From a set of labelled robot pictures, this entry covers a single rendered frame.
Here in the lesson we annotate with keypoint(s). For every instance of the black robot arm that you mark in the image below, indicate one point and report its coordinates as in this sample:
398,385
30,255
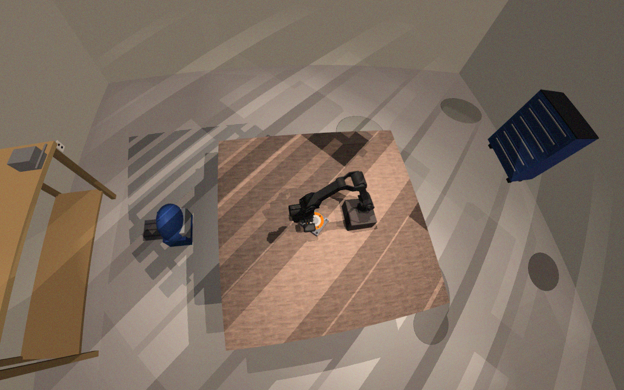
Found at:
312,201

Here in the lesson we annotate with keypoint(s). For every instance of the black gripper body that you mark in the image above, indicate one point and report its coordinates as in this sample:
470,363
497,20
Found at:
309,227

